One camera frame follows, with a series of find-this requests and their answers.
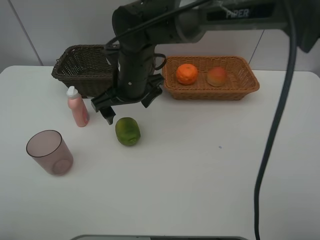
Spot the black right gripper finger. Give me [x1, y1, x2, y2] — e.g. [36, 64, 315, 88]
[100, 106, 116, 125]
[141, 87, 163, 108]

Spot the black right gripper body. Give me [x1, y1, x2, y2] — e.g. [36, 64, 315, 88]
[91, 47, 165, 112]

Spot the green mango fruit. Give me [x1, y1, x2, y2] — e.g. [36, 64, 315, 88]
[115, 117, 141, 147]

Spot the orange tangerine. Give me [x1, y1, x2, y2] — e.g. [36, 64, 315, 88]
[176, 63, 198, 85]

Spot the pink bottle white cap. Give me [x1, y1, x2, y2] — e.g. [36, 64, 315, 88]
[66, 86, 90, 128]

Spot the red yellow peach fruit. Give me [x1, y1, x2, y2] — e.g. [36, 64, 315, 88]
[206, 66, 227, 87]

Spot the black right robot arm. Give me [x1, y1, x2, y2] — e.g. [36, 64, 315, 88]
[91, 0, 320, 124]

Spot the dark brown wicker basket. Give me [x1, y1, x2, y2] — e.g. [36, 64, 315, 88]
[51, 44, 113, 98]

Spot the translucent purple plastic cup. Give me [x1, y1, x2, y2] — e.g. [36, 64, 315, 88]
[26, 130, 74, 176]

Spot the orange wicker basket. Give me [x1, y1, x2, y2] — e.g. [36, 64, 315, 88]
[162, 56, 260, 101]

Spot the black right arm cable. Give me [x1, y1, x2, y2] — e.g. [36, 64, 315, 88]
[103, 0, 298, 240]

